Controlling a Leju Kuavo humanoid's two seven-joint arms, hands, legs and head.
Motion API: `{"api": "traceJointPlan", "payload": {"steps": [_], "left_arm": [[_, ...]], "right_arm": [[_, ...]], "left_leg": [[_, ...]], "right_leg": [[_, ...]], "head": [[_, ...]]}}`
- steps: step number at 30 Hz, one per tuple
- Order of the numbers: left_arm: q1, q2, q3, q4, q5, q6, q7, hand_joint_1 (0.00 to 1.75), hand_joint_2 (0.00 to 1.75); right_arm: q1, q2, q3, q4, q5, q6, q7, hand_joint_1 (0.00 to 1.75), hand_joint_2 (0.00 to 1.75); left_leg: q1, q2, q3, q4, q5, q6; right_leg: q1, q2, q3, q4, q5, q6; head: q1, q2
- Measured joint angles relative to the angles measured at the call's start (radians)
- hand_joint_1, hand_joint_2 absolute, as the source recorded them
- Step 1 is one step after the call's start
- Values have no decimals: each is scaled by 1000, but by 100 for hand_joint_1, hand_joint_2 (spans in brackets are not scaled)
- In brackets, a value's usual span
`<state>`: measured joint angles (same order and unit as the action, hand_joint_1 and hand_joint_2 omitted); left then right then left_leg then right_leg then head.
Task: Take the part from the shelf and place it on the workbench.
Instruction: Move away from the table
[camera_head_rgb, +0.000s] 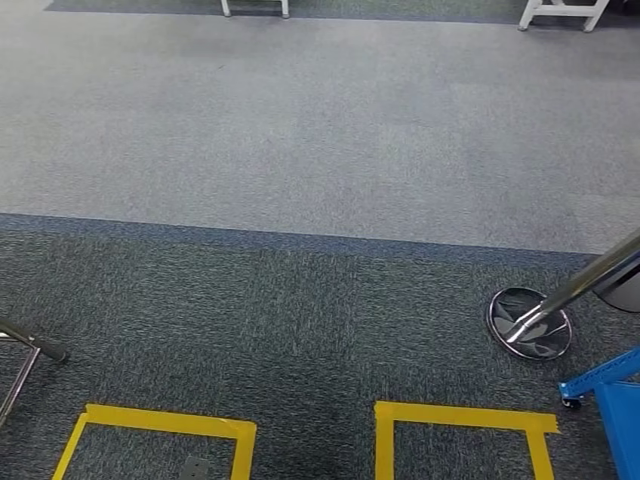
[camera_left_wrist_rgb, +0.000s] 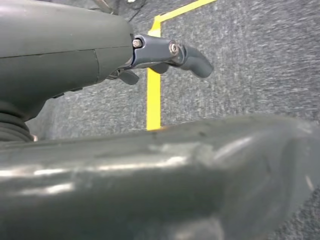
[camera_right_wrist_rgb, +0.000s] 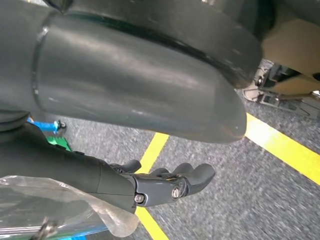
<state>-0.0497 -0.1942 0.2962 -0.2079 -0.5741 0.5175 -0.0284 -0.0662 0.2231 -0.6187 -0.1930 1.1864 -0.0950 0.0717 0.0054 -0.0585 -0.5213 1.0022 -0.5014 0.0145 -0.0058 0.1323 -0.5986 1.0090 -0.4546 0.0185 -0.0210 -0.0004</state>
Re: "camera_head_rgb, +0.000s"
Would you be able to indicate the blue metal shelf rack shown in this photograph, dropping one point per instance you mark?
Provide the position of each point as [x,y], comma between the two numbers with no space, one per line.
[620,424]

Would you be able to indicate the yellow floor tape square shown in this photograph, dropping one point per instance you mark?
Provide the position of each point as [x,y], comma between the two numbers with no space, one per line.
[450,416]
[164,420]

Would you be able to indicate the chrome stanchion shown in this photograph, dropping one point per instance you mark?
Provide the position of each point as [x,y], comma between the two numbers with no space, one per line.
[530,324]

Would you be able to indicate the dark grey round base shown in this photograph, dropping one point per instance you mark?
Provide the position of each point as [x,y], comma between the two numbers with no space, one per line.
[620,291]

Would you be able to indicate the white furniture frame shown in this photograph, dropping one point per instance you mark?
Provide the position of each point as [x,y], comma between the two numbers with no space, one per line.
[285,8]
[564,10]

